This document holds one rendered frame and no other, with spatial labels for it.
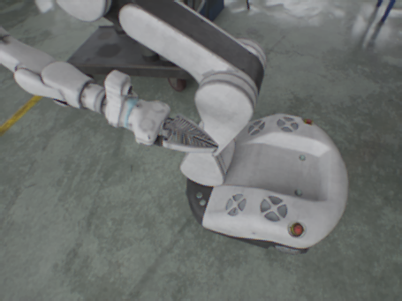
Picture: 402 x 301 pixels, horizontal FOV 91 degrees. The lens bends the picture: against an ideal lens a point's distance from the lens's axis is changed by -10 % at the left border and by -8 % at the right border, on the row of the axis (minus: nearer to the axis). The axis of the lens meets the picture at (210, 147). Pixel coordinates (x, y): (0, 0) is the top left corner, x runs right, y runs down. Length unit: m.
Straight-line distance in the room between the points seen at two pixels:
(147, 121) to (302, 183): 0.67
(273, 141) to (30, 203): 1.39
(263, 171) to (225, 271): 0.48
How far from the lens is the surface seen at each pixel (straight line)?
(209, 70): 0.55
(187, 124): 0.49
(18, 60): 0.61
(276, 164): 0.94
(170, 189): 1.22
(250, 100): 0.52
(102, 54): 1.88
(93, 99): 0.51
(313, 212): 0.82
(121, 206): 1.28
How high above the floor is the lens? 1.09
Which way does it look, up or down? 55 degrees down
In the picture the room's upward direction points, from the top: 5 degrees counter-clockwise
